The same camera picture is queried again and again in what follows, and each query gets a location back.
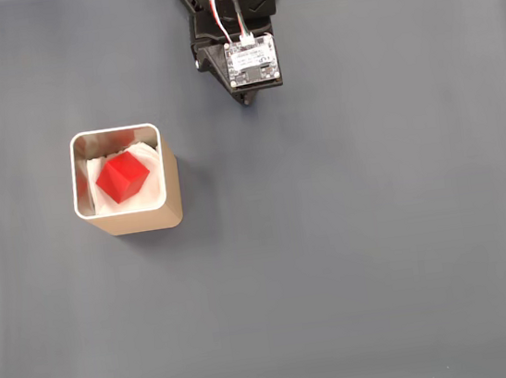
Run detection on red cube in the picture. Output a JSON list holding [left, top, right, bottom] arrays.
[[91, 147, 154, 207]]

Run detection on tan square metal box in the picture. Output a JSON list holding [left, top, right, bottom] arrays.
[[63, 118, 188, 243]]

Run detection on white crumpled tissue paper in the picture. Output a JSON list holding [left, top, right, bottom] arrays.
[[82, 137, 168, 218]]

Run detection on grey-blue table mat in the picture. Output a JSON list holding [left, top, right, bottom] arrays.
[[0, 0, 506, 378]]

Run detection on white red camera wire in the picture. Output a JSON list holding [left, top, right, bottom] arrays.
[[207, 0, 256, 49]]

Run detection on camera circuit board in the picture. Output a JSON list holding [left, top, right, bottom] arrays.
[[220, 31, 286, 95]]

